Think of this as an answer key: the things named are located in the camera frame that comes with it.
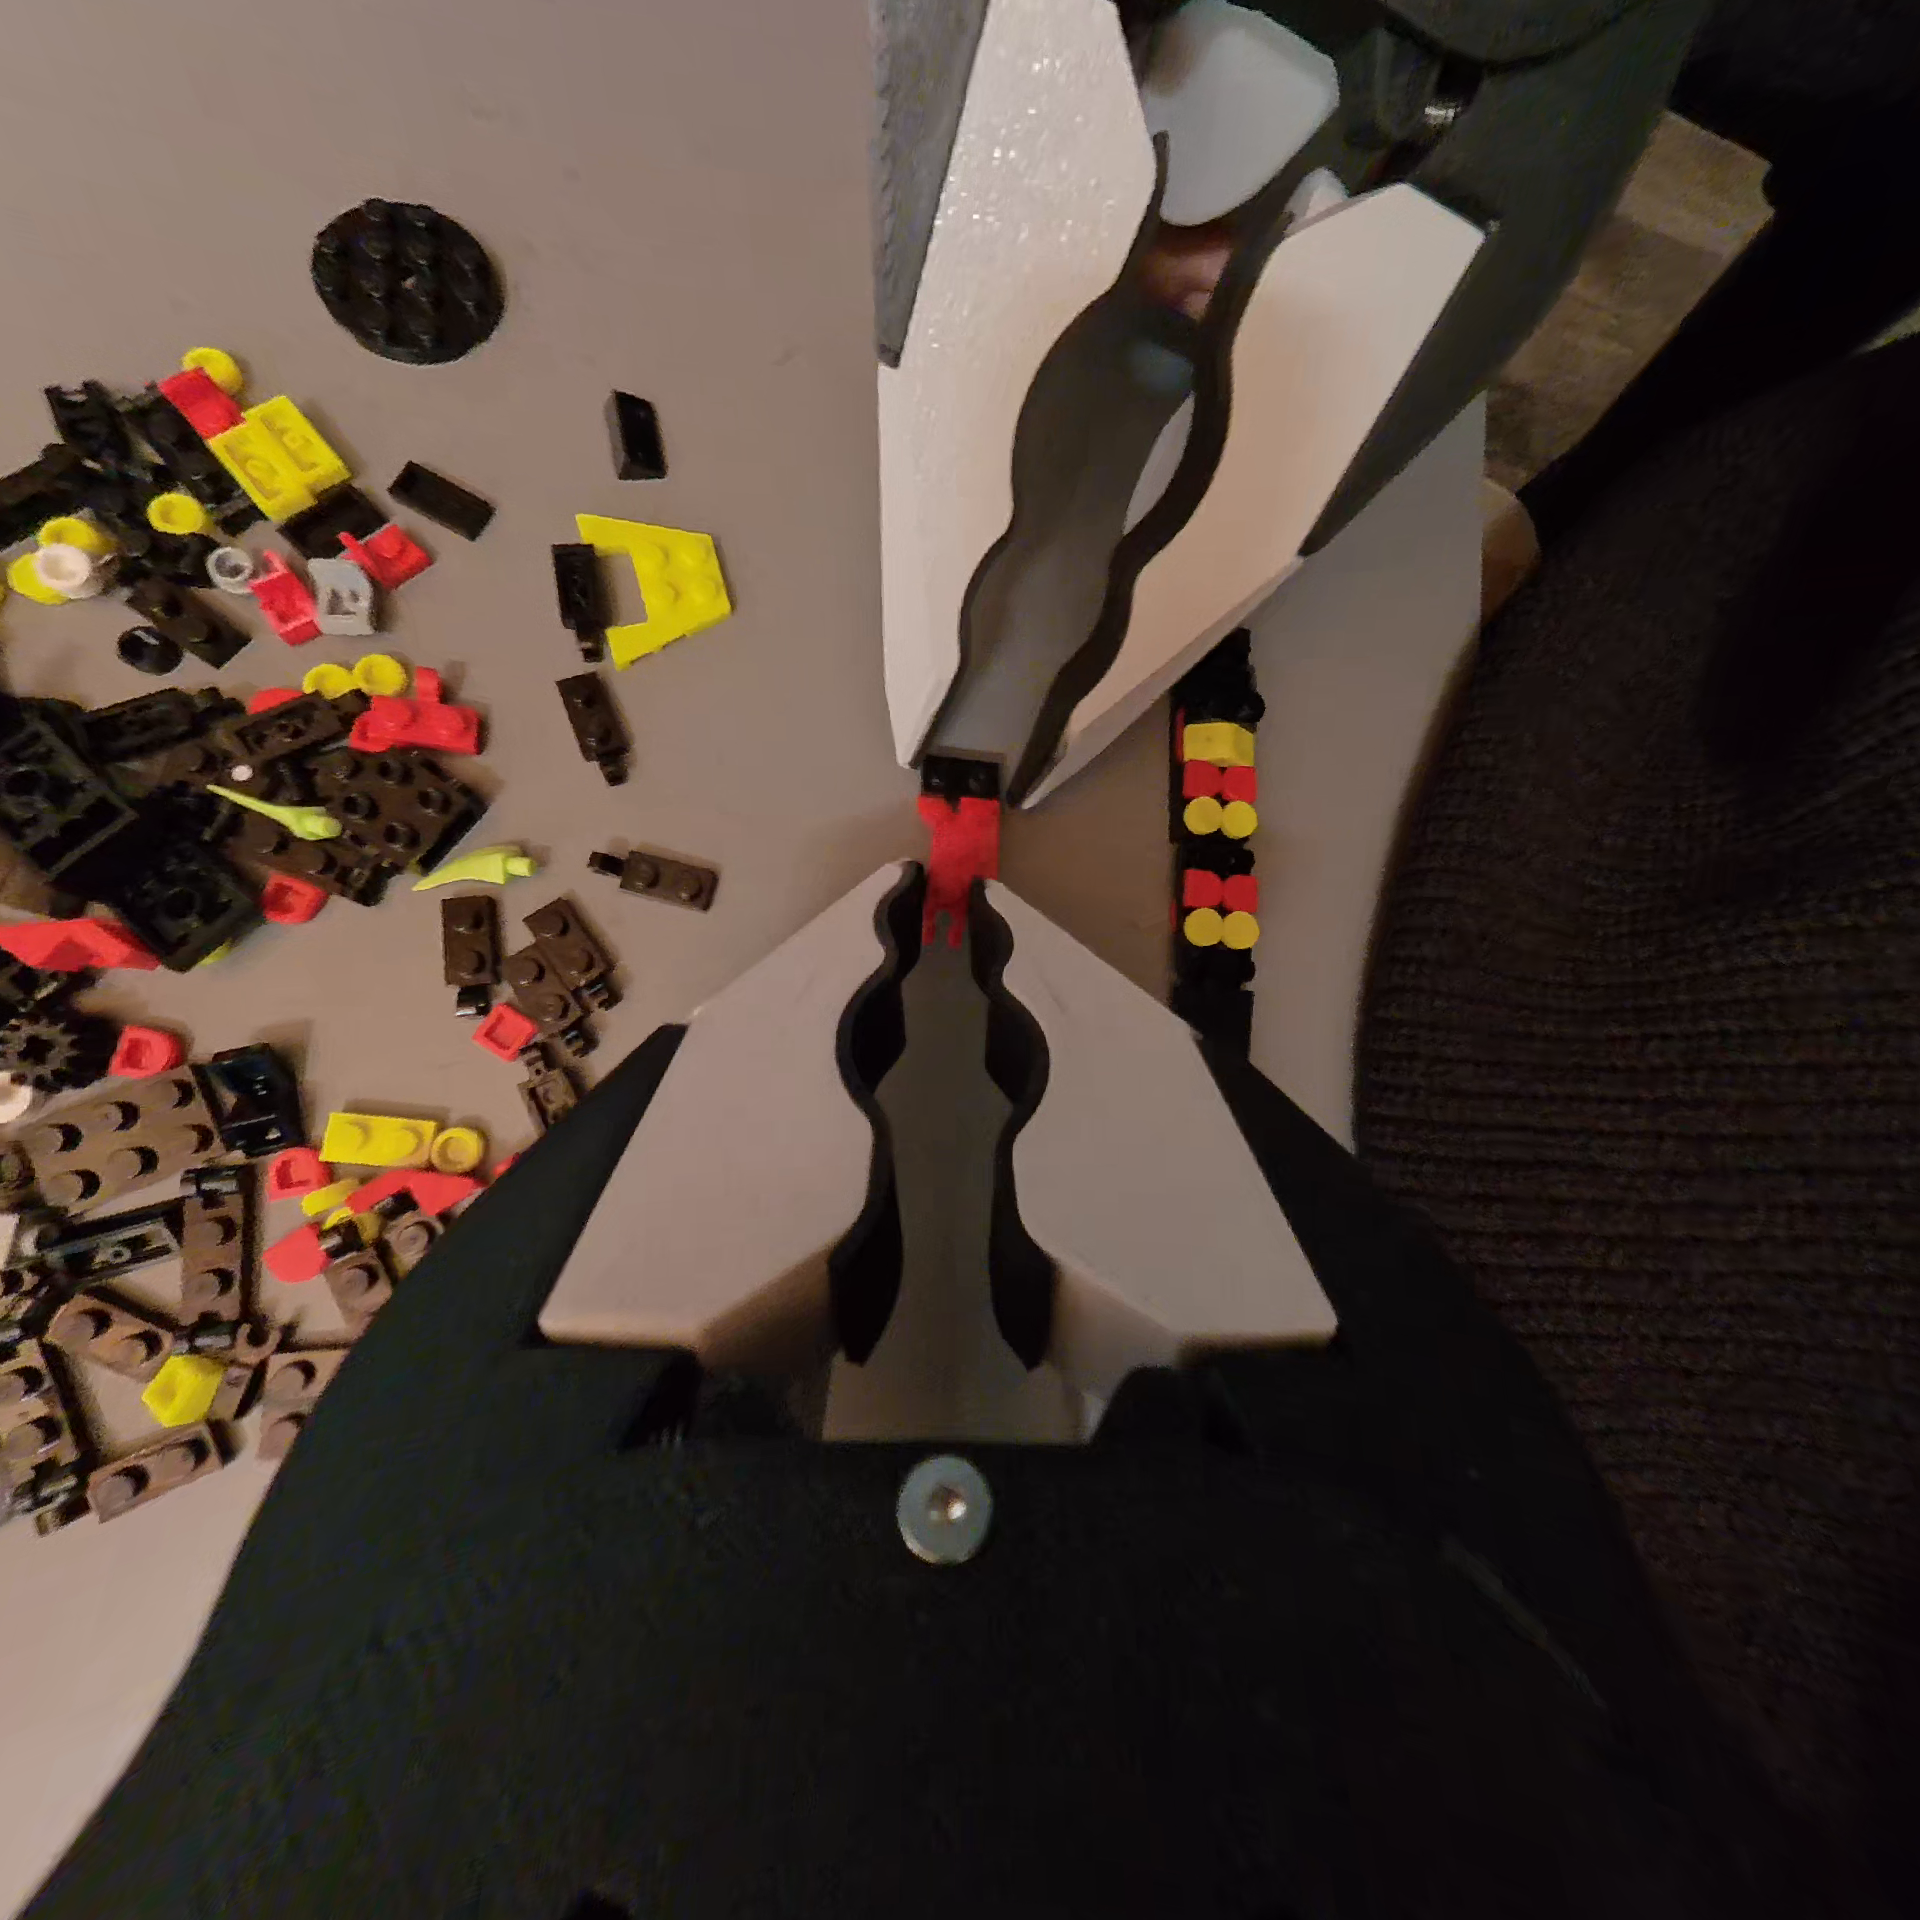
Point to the black lego slope piece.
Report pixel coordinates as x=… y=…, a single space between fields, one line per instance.
x=637 y=439

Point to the black red yellow lego assembly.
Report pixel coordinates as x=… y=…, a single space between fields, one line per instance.
x=1222 y=818

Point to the pile of lego pieces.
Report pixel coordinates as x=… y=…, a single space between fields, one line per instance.
x=112 y=1157

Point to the black flat lego tile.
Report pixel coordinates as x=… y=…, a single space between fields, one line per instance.
x=440 y=501

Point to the red lego clip piece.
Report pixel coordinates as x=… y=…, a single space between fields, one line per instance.
x=983 y=843
x=944 y=856

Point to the small black lego plate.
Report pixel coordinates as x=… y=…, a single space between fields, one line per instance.
x=963 y=781

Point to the yellow lego wedge plate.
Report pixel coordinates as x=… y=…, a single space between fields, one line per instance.
x=679 y=581

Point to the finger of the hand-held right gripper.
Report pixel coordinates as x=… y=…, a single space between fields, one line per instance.
x=1324 y=387
x=990 y=301

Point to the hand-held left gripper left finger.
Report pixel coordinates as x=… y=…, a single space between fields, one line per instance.
x=704 y=1201

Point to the person's black knit sweater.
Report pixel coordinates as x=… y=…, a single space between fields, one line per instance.
x=1650 y=1126

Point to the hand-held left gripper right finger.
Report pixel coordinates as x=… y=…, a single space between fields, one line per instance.
x=1185 y=1201

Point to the black round lego plate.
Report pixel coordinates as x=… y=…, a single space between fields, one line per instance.
x=408 y=282

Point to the person's right hand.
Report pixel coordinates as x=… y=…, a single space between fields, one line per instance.
x=1182 y=282

